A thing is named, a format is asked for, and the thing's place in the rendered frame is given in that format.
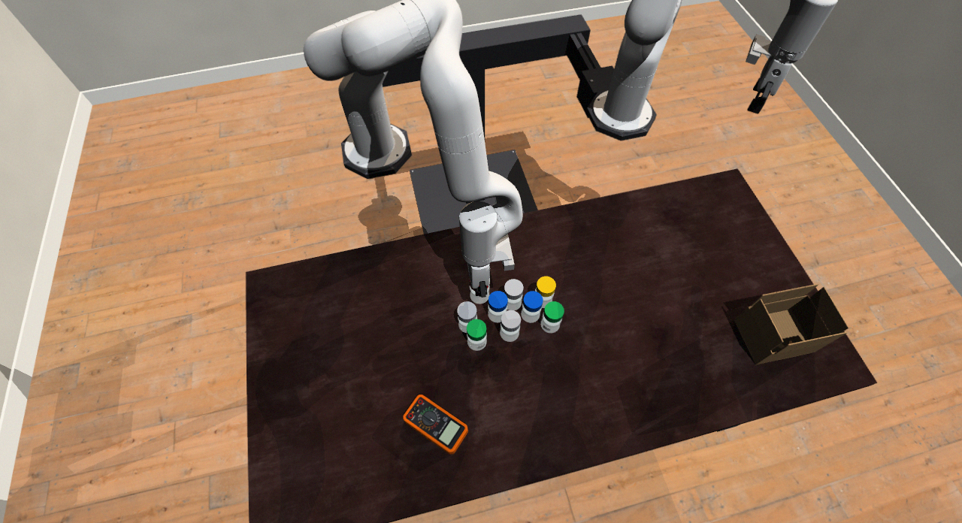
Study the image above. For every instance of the orange digital multimeter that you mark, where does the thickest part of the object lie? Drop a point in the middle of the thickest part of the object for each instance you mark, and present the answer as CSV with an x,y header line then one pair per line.
x,y
436,424

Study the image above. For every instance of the open brown cardboard box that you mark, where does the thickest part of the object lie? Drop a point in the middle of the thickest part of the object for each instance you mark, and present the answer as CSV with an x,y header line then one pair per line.
x,y
795,320

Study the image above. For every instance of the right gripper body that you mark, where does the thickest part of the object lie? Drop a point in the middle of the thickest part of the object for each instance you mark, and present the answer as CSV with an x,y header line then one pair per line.
x,y
478,274

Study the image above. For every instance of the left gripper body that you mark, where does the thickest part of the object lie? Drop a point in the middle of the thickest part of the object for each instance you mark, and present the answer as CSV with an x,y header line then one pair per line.
x,y
774,71

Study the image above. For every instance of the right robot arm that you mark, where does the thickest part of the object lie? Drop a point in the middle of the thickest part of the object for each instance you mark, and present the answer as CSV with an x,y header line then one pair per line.
x,y
375,43

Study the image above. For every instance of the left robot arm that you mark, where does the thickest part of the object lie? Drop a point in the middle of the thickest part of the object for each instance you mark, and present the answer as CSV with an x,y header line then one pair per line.
x,y
649,22

